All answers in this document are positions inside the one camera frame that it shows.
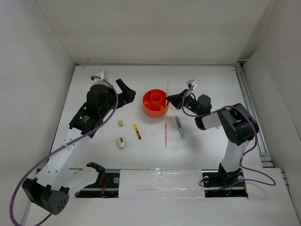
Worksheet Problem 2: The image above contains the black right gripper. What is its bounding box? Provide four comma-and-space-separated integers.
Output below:
166, 89, 201, 116

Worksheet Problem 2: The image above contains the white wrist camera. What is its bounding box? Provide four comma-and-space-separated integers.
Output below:
187, 79, 198, 90
91, 70, 108, 81

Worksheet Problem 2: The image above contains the orange round divided container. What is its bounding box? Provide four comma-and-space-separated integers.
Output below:
143, 89, 169, 118

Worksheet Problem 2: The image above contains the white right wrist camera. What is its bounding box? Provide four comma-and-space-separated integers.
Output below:
187, 79, 198, 90

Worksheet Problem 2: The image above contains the pink pen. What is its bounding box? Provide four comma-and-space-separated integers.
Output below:
165, 122, 168, 148

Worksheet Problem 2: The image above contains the yellow black utility knife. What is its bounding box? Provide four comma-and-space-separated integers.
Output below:
133, 123, 142, 139

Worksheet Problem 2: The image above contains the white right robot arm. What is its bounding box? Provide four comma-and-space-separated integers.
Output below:
167, 89, 259, 187

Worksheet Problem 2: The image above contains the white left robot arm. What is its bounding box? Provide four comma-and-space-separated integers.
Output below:
22, 79, 136, 215

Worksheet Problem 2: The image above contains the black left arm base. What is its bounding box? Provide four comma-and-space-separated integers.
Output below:
75, 162, 120, 198

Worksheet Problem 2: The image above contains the small tan eraser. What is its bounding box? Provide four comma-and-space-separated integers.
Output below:
118, 120, 124, 127

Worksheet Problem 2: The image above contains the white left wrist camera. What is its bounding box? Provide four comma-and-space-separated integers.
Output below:
91, 70, 108, 81

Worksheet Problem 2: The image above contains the blue grey marker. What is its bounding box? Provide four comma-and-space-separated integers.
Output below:
175, 115, 185, 139

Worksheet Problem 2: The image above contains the aluminium side rail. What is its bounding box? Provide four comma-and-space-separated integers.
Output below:
234, 61, 274, 168

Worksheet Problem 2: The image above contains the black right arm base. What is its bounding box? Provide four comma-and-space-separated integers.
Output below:
199, 164, 248, 198

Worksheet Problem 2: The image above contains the thin yellow highlighter pen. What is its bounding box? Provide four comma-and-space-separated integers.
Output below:
165, 82, 169, 106

